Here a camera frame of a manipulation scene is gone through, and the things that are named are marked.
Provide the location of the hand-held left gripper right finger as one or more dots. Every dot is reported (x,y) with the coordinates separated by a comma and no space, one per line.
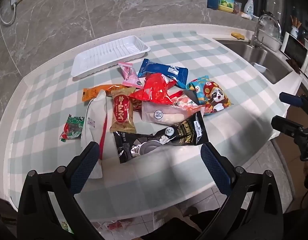
(216,167)

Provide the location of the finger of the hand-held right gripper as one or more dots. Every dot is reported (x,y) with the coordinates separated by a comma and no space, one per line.
(290,98)
(286,125)

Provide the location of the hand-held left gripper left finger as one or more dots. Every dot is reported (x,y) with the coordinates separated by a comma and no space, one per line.
(85,167)

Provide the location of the green snack packet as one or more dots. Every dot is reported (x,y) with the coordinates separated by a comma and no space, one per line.
(71,128)

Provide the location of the white snack packet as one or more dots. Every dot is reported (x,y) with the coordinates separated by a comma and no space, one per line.
(94,122)

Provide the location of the black snack packet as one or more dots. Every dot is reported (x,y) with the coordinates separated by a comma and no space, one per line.
(183,132)

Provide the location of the gold bread packet red label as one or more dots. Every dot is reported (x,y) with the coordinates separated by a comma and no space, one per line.
(122,110)

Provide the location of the clear bun packet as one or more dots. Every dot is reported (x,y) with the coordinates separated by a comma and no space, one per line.
(168,115)

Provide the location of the panda print snack packet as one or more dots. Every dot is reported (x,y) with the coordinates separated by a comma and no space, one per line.
(211,95)

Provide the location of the red white strawberry packet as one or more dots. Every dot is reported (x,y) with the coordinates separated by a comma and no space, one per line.
(185,101)

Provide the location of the orange snack packet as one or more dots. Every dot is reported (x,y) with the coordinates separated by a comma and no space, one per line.
(94,92)

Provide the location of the red heart pattern packet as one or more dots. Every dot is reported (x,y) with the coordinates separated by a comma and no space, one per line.
(137,105)

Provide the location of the red snack packet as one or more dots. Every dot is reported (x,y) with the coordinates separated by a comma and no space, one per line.
(154,88)

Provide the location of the pink snack packet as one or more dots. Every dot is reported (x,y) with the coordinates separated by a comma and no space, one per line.
(130,76)

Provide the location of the blue snack packet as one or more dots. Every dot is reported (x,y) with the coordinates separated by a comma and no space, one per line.
(164,70)

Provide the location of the white plastic tray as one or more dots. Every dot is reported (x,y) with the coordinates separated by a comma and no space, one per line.
(106,52)

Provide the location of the dark brown cloth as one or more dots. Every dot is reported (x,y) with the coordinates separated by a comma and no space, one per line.
(293,66)

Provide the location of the white microwave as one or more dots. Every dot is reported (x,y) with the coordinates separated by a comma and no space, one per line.
(293,48)

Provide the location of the steel sink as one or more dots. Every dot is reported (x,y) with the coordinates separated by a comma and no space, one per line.
(256,55)

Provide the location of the white dish basket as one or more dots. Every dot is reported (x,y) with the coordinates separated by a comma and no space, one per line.
(268,40)

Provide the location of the blue white chopstick holder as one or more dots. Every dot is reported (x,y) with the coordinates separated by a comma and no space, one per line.
(294,31)

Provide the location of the steel faucet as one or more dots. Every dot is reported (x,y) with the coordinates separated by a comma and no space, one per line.
(255,36)

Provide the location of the person's dark clothing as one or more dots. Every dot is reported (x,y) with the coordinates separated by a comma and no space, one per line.
(173,230)

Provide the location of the yellow sponge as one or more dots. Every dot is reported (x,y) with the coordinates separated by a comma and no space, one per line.
(237,35)

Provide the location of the white spray bottle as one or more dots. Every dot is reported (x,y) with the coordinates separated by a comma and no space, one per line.
(248,5)

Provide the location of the small jar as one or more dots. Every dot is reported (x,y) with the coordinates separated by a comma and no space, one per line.
(237,8)

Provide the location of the blue cup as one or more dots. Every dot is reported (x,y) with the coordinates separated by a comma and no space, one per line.
(213,1)

